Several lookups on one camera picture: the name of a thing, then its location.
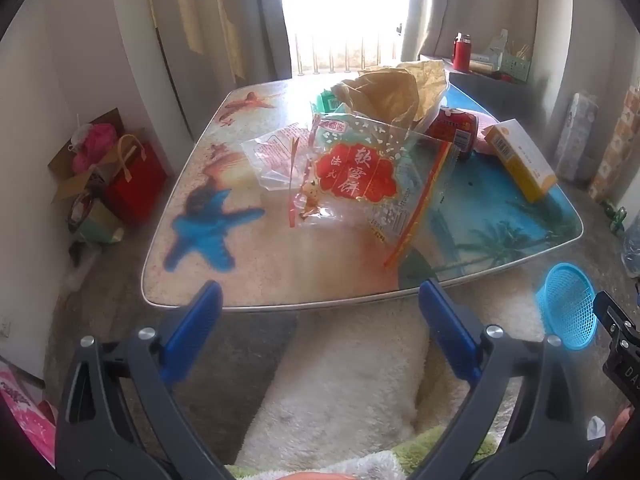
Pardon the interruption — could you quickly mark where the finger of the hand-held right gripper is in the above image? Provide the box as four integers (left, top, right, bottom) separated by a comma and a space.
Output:
594, 291, 637, 334

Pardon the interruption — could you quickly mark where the pink printed bag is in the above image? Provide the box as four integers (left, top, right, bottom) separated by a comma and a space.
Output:
0, 360, 57, 466

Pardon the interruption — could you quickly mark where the green plastic storage basket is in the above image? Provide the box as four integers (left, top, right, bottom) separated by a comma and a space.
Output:
495, 52, 531, 82

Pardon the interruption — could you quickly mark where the brown cardboard box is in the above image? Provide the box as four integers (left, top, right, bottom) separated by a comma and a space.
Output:
47, 107, 131, 201

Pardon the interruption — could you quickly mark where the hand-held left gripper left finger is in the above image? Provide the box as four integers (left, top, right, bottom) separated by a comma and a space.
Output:
55, 280, 236, 480

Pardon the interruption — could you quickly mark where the blue mesh basket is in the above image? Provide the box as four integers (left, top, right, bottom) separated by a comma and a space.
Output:
536, 262, 598, 352

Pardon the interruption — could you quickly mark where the red soda can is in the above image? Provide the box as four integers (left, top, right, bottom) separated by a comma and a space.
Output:
426, 106, 481, 161

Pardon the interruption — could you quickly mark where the patterned orange tissue pack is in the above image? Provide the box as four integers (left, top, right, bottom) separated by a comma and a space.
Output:
589, 85, 640, 201

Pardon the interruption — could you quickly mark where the dark cloth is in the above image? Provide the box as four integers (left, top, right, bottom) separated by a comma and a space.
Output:
70, 240, 101, 266

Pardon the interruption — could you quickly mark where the clear food bag red label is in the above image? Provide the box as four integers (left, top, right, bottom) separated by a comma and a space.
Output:
299, 112, 461, 273

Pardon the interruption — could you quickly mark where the brown paper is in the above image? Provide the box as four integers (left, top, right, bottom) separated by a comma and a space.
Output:
331, 60, 448, 133

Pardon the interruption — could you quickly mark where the small clear plastic wrapper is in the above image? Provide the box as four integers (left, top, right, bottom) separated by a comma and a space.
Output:
241, 122, 321, 228

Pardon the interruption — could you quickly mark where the grey cabinet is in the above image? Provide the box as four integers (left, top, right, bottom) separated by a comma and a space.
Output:
417, 52, 538, 93

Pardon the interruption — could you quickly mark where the green plastic bottle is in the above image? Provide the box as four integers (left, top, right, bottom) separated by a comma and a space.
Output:
310, 89, 351, 116

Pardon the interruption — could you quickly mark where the pink plastic bag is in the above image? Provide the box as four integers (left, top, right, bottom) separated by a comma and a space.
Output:
72, 122, 118, 173

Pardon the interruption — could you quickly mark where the red gift bag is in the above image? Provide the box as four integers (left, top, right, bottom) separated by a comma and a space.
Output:
105, 134, 168, 226

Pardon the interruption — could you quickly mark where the window railing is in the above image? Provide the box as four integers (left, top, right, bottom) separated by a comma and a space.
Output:
292, 32, 403, 76

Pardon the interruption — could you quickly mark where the green gift bag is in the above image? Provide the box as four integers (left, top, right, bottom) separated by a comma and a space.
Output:
67, 192, 126, 246

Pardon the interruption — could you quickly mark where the person's right hand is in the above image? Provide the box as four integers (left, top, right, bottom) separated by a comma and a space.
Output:
605, 402, 633, 462

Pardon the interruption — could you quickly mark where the yellow cardboard box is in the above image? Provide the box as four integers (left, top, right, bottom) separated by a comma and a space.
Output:
484, 119, 558, 204

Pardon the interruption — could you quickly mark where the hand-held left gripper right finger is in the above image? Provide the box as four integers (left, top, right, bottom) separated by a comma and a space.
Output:
407, 279, 603, 480

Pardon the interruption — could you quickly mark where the toilet paper pack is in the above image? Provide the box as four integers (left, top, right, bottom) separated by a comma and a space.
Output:
555, 92, 599, 181

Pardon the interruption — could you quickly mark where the printed low table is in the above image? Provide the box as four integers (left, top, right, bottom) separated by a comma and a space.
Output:
140, 77, 585, 313

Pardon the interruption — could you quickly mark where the white plastic bag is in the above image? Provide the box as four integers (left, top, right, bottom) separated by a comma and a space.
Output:
485, 30, 511, 66

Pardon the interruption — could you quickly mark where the green glass bottle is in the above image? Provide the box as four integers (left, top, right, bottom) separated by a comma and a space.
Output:
602, 200, 628, 233

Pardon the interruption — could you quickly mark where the red thermos flask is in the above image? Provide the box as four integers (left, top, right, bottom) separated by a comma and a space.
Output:
452, 32, 473, 72

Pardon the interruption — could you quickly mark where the beige and grey curtain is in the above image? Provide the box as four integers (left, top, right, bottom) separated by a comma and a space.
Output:
142, 0, 293, 86

